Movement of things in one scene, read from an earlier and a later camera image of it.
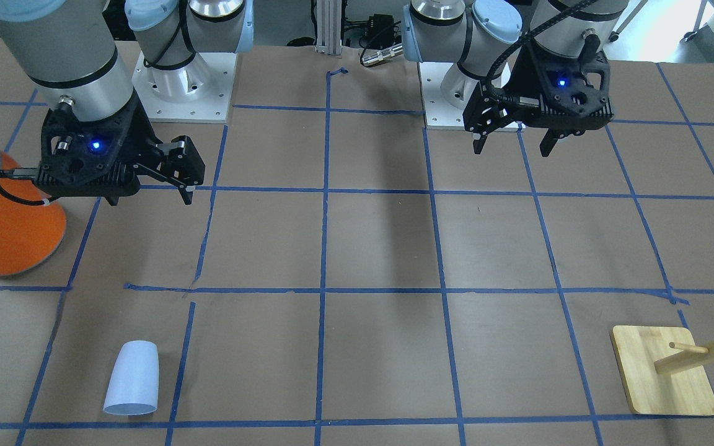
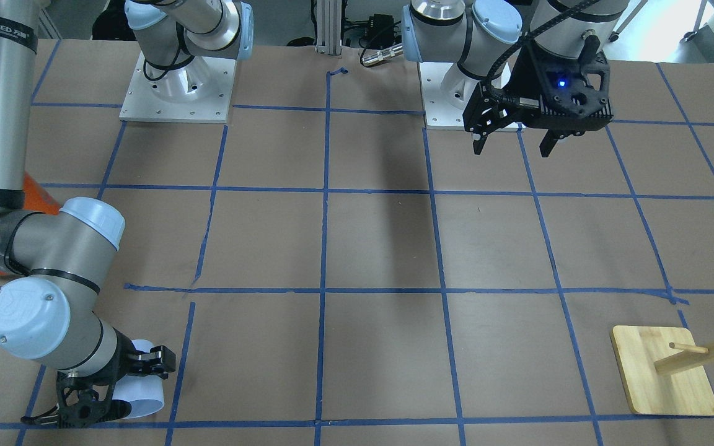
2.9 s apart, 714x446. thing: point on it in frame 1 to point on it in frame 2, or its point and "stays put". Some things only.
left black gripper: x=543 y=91 stays put
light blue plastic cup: x=134 y=384 stays put
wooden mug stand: x=665 y=371 stays put
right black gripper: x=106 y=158 to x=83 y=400
